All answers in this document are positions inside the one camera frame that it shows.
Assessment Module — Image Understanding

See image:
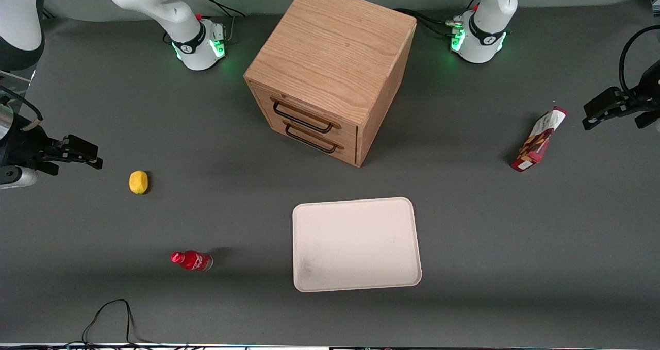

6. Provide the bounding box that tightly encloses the black arm base cable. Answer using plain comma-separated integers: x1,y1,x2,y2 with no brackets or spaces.
192,0,247,19
394,8,465,37

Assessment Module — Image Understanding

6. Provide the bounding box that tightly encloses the red tartan cookie box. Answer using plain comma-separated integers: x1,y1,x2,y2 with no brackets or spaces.
510,107,568,173

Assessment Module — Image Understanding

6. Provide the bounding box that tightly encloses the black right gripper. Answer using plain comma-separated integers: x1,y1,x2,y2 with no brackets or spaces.
0,124,104,176

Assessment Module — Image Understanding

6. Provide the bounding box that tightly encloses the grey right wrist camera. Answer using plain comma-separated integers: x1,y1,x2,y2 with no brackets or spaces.
0,166,38,190

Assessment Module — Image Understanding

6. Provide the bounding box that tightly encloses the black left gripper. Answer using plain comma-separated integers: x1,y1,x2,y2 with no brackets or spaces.
583,56,660,131

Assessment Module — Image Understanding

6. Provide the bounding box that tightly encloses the beige rectangular tray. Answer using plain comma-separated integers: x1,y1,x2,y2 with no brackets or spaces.
292,197,423,293

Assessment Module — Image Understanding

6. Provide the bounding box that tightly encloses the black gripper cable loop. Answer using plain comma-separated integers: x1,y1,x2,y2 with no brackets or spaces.
619,25,660,101

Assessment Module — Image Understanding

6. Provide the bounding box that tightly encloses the red cola bottle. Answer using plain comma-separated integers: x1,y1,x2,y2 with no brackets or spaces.
170,250,213,272

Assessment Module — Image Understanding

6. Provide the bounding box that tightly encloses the thin black looped cable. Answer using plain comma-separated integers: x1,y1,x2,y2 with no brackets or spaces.
81,299,155,347

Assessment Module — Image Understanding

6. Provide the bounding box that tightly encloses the wooden drawer cabinet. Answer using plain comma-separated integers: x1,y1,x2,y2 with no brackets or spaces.
243,0,417,168

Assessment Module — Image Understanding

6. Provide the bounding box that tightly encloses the yellow lemon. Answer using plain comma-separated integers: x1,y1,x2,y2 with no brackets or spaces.
129,170,150,195

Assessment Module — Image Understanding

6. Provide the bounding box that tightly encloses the wooden drawer black handle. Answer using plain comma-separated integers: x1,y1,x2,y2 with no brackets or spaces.
253,95,359,164
250,82,359,144

